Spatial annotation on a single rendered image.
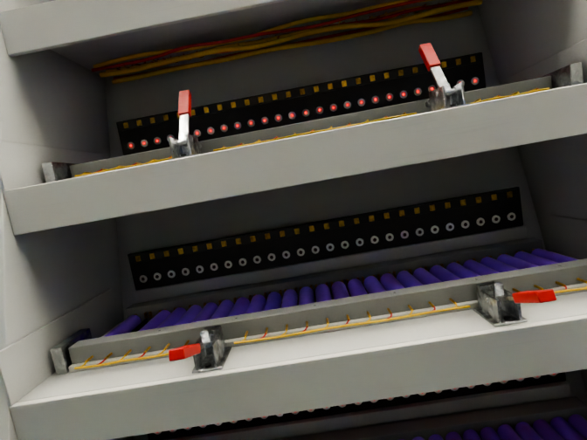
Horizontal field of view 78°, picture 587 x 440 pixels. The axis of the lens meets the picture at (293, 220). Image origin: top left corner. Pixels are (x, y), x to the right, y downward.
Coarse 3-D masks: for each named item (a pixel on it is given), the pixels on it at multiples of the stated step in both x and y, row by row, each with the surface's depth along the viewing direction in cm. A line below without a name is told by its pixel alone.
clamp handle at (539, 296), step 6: (498, 288) 32; (498, 294) 32; (516, 294) 28; (522, 294) 27; (528, 294) 26; (534, 294) 26; (540, 294) 25; (546, 294) 25; (552, 294) 25; (504, 300) 30; (510, 300) 29; (516, 300) 28; (522, 300) 27; (528, 300) 26; (534, 300) 26; (540, 300) 25; (546, 300) 25; (552, 300) 25
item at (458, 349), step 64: (384, 256) 49; (576, 256) 44; (64, 320) 40; (448, 320) 33; (576, 320) 30; (64, 384) 34; (128, 384) 32; (192, 384) 31; (256, 384) 31; (320, 384) 31; (384, 384) 31; (448, 384) 31
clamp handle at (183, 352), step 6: (204, 336) 33; (210, 336) 33; (204, 342) 33; (210, 342) 33; (174, 348) 27; (180, 348) 26; (186, 348) 27; (192, 348) 28; (198, 348) 29; (174, 354) 26; (180, 354) 26; (186, 354) 27; (192, 354) 28; (174, 360) 26
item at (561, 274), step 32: (416, 288) 36; (448, 288) 35; (512, 288) 35; (544, 288) 35; (576, 288) 33; (224, 320) 37; (256, 320) 36; (288, 320) 36; (320, 320) 36; (384, 320) 34; (96, 352) 37; (128, 352) 36
